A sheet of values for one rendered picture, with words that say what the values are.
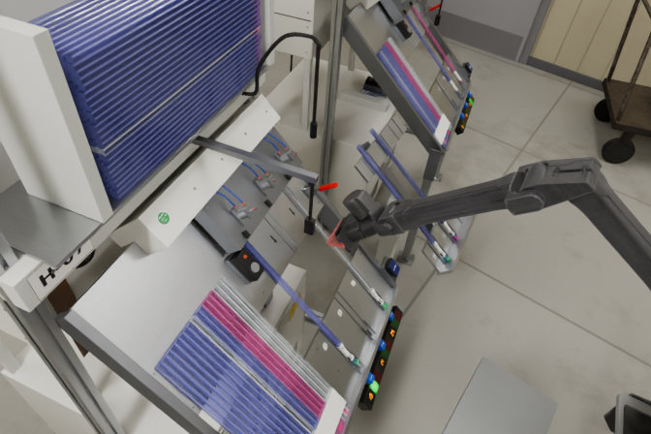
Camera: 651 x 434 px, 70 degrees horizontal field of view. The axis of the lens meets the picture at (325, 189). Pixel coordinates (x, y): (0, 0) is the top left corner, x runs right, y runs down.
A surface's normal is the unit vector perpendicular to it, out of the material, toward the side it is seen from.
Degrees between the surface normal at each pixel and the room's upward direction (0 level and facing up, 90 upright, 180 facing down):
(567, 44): 90
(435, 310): 0
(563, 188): 94
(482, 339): 0
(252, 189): 47
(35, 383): 0
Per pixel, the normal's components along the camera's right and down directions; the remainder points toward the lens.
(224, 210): 0.72, -0.28
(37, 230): 0.07, -0.72
